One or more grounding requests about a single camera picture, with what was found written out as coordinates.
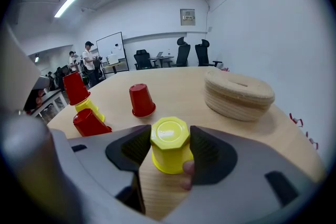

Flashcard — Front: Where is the person's right hand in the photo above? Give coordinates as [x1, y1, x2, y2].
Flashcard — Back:
[180, 160, 195, 191]

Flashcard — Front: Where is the round dark table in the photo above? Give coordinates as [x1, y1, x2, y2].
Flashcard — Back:
[149, 56, 175, 68]

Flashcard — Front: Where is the person's left hand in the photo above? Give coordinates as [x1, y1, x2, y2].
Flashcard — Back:
[35, 89, 46, 107]

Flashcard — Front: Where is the light wooden standing table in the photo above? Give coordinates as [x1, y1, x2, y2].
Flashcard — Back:
[102, 61, 127, 76]

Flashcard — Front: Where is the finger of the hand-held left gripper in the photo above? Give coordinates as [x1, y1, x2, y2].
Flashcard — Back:
[31, 75, 51, 90]

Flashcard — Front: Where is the dark table with white legs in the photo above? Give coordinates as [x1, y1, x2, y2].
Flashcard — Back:
[30, 89, 68, 118]

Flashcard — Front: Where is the yellow paper cup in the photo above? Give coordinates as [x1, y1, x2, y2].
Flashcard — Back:
[150, 116, 194, 175]
[75, 98, 106, 123]

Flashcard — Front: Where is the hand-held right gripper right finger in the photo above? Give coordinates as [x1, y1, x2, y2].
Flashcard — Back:
[162, 125, 317, 224]

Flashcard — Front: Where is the white box appliance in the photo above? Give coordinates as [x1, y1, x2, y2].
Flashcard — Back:
[106, 54, 119, 66]

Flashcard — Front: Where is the white whiteboard on stand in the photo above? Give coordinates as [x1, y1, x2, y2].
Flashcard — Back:
[96, 31, 130, 71]

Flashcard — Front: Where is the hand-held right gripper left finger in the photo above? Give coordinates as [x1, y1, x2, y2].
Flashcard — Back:
[51, 125, 158, 224]

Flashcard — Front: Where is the red paper cup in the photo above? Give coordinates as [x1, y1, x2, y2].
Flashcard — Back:
[72, 108, 113, 137]
[62, 71, 91, 106]
[129, 83, 156, 118]

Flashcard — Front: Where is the person's grey sweatshirt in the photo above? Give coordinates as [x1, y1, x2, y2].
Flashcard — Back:
[0, 20, 41, 111]

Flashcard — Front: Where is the grey wall electrical panel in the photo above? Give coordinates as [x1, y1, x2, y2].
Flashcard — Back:
[180, 8, 196, 26]

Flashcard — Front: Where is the long ceiling light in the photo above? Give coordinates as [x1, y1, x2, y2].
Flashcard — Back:
[54, 0, 79, 18]

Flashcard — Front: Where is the black office chair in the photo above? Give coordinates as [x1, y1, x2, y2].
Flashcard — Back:
[167, 36, 192, 68]
[133, 49, 158, 71]
[194, 39, 223, 68]

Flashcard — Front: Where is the beige woven rope basket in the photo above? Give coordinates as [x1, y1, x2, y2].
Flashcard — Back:
[204, 70, 276, 122]

